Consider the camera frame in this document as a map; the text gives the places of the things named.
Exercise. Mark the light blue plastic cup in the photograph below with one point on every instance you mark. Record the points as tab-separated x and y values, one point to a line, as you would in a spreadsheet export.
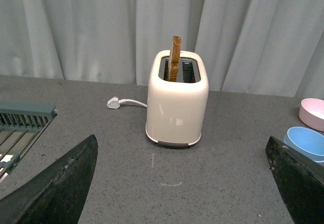
298	131

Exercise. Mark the pink plastic bowl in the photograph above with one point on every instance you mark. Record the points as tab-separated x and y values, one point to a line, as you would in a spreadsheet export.
311	113

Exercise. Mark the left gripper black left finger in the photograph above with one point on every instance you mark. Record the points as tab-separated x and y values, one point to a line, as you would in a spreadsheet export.
57	194

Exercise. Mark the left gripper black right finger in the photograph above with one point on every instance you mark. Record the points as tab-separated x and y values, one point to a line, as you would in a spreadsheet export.
299	181

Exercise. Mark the green dish rack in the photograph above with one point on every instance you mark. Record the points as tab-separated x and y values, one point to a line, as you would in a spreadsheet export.
22	123

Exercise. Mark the toasted bread slice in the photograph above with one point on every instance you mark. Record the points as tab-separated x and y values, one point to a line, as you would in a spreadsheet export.
174	58

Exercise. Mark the cream white toaster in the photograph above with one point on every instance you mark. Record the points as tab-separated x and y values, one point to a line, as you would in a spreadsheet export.
176	110

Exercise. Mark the grey white curtain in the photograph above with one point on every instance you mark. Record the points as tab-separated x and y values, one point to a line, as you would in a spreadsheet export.
272	47

